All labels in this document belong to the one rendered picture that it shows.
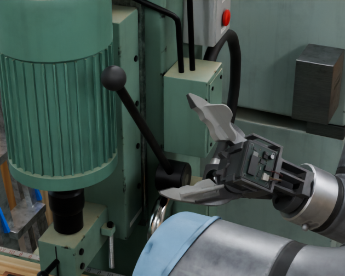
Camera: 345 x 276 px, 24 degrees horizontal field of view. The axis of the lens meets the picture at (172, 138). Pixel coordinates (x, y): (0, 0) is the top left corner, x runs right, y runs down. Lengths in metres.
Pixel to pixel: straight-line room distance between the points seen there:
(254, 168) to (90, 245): 0.41
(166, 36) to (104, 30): 0.21
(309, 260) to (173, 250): 0.12
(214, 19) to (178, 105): 0.16
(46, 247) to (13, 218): 1.07
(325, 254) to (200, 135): 0.72
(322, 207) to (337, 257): 0.46
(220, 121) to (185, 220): 0.41
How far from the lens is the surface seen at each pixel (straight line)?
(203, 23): 1.42
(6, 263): 1.52
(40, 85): 1.16
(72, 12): 1.12
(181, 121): 1.39
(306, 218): 1.17
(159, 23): 1.34
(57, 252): 1.36
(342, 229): 1.19
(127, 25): 1.29
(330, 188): 1.17
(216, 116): 1.14
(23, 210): 2.46
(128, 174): 1.40
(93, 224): 1.39
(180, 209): 1.46
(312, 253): 0.70
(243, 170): 1.09
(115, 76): 1.06
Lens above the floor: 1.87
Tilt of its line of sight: 29 degrees down
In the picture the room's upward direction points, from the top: straight up
